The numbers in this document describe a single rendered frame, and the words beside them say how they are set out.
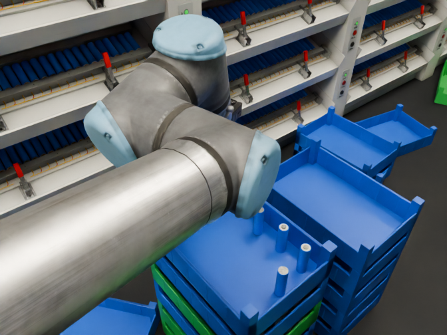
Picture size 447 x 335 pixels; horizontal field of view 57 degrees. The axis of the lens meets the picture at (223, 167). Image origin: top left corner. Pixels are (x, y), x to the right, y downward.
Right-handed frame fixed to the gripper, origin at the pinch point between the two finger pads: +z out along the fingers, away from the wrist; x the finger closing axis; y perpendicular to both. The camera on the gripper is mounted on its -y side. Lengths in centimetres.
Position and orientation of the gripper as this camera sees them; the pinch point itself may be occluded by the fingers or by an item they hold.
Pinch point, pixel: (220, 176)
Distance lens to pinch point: 83.2
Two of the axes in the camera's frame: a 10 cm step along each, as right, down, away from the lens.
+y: -3.3, 7.9, -5.2
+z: 0.9, 5.7, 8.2
